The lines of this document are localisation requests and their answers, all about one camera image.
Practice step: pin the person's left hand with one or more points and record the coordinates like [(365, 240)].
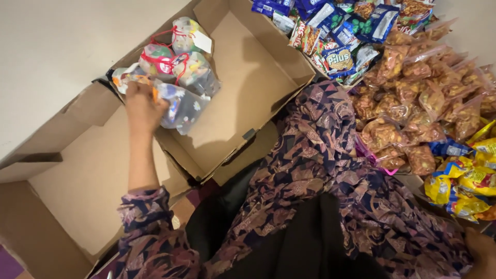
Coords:
[(144, 110)]

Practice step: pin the person's right hand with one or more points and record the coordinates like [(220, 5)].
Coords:
[(483, 255)]

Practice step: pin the person's left fingers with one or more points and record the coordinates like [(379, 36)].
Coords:
[(140, 86)]

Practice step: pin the clear daisy-print goodie bag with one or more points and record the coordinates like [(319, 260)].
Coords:
[(184, 108)]

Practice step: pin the goodie bag with red label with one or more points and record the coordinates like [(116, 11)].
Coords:
[(157, 62)]

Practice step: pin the goodie bag with white tag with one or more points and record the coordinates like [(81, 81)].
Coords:
[(185, 37)]

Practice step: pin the cardboard box with goodie bags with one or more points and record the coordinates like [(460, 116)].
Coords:
[(248, 89)]

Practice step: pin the empty large cardboard box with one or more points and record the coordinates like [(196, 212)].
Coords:
[(89, 182)]

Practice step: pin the purple patterned dress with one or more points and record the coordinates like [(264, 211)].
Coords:
[(329, 155)]

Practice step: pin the pile of blue snack packets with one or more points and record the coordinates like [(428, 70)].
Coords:
[(341, 35)]

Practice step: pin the purple floor mat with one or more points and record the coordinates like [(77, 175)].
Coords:
[(8, 265)]

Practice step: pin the black cloth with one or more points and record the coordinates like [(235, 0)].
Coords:
[(302, 248)]

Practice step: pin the pink plastic bag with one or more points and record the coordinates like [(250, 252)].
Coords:
[(368, 153)]

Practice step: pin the pile of clear orange-snack bags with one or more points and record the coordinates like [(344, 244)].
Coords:
[(418, 100)]

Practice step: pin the pile of yellow snack packets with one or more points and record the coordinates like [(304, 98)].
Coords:
[(469, 182)]

